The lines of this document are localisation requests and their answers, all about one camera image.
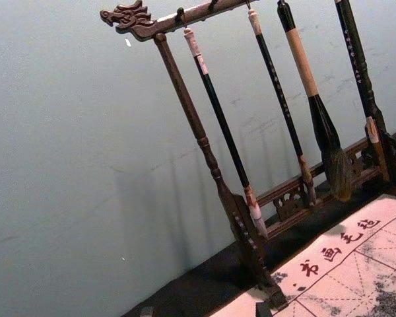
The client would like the white felt calligraphy mat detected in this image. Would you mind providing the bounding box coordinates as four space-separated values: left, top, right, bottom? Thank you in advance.
213 193 396 317

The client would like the black table cloth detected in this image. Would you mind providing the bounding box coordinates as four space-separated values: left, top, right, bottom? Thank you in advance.
127 122 396 317

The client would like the dark wooden dragon brush rack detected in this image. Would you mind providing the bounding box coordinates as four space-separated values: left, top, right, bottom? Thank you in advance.
99 0 396 313

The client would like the thick brush with cream handle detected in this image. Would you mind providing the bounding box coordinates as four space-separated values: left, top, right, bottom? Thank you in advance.
276 0 354 203

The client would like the small black block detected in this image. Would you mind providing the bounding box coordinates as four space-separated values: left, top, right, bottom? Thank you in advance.
255 299 278 317

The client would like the black brush with white characters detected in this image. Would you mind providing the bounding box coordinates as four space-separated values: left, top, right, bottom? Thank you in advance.
334 0 389 181

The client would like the slim black brush, white cap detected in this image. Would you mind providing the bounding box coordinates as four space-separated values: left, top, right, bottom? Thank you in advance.
246 9 318 207
182 27 270 240

